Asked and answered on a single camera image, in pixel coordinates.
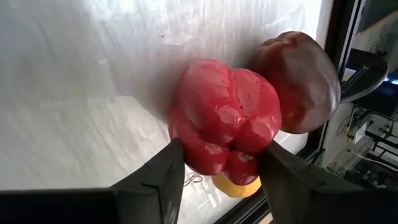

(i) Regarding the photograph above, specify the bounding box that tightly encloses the yellow lemon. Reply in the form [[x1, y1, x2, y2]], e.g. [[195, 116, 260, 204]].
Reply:
[[211, 173, 262, 199]]

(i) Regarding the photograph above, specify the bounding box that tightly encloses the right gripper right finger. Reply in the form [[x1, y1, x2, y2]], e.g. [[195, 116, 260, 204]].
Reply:
[[258, 140, 398, 224]]

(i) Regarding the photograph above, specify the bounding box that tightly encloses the red bell pepper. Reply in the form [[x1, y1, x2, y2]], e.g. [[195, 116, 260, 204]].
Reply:
[[167, 58, 283, 187]]

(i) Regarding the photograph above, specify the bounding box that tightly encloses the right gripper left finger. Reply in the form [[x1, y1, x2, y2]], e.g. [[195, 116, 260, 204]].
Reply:
[[0, 138, 187, 224]]

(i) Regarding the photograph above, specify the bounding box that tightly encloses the black round stand base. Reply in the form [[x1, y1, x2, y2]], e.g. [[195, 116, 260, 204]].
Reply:
[[340, 48, 389, 104]]

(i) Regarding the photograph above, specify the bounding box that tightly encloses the dark purple plum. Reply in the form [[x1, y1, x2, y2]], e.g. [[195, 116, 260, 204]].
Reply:
[[250, 30, 342, 135]]

